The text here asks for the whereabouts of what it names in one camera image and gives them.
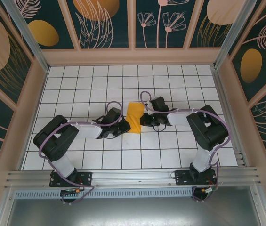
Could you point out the small controller circuit board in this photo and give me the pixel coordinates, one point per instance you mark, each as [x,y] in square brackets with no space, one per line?
[70,191]
[207,190]

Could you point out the grey metal sheet panel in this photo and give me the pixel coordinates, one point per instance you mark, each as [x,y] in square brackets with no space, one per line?
[132,212]

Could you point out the orange paper sheet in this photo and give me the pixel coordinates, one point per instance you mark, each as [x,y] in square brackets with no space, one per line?
[135,110]

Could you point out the aluminium mounting rail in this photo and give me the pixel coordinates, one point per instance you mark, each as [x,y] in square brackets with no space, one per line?
[132,176]

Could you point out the aluminium side rail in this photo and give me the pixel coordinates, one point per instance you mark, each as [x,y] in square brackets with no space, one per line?
[227,113]

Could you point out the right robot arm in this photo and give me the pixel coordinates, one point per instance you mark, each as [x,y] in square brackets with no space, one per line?
[208,131]

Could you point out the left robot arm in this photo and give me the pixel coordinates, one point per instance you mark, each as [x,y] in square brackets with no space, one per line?
[52,143]

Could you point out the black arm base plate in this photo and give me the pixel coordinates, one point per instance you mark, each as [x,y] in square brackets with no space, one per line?
[182,179]
[85,179]

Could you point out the aluminium frame post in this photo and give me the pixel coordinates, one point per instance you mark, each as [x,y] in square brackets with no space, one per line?
[26,33]
[234,30]

